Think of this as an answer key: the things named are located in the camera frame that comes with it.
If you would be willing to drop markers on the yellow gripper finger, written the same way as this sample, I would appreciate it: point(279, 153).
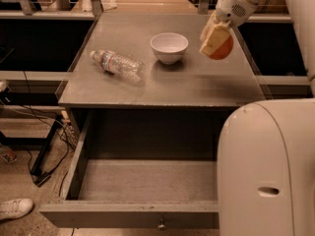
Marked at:
point(212, 21)
point(218, 34)

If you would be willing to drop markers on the orange fruit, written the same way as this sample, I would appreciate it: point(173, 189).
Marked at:
point(223, 50)

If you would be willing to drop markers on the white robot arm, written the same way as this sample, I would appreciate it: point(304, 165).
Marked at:
point(266, 154)

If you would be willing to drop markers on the grey cabinet counter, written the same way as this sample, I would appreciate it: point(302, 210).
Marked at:
point(194, 81)

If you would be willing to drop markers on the grey open drawer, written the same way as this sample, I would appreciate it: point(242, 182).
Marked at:
point(132, 168)

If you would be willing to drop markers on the small drawer knob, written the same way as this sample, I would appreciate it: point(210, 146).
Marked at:
point(161, 224)

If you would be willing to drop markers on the white ceramic bowl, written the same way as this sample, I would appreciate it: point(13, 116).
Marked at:
point(169, 47)

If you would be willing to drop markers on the clear plastic water bottle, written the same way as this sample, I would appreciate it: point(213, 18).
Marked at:
point(124, 67)

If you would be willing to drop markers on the black table leg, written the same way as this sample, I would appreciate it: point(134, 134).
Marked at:
point(41, 177)

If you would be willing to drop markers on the white sneaker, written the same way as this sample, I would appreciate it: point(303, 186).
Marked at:
point(15, 209)

